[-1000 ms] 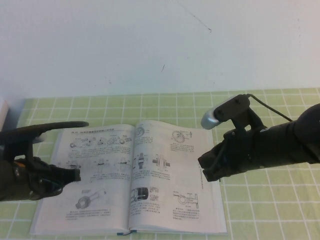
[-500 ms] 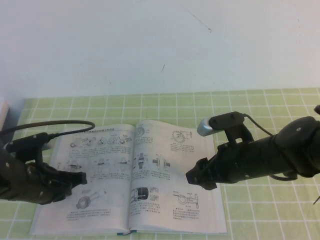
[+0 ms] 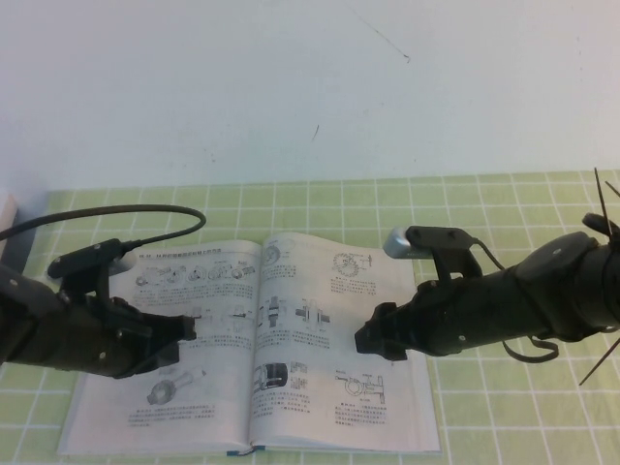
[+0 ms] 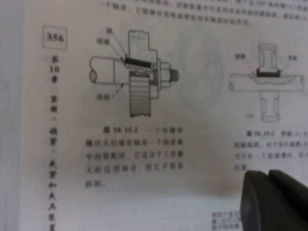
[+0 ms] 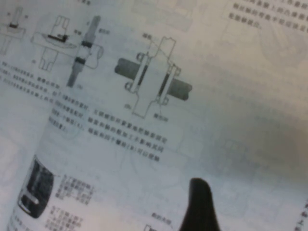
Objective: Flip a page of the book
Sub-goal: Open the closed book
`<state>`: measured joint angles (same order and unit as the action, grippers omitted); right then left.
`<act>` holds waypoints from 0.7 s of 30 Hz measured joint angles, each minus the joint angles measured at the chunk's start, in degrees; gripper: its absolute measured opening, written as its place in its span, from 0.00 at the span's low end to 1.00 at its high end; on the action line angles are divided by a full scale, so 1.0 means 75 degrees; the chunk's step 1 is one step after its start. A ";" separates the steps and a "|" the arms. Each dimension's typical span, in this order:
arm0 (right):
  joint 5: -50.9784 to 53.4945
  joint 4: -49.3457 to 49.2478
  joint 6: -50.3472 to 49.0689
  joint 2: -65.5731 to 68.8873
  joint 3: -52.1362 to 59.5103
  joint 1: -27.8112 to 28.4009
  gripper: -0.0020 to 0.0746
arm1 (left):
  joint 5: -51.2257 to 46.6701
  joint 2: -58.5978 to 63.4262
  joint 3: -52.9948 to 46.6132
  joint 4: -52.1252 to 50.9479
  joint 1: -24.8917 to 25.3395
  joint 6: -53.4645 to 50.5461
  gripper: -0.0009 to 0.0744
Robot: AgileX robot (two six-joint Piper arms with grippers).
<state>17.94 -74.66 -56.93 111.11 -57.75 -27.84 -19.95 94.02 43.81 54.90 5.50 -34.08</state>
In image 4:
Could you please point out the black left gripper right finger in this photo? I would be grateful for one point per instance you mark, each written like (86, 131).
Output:
(296, 199)

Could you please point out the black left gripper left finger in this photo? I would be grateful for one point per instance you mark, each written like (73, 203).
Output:
(260, 207)

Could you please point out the white technical book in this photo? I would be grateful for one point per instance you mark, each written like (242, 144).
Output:
(144, 192)

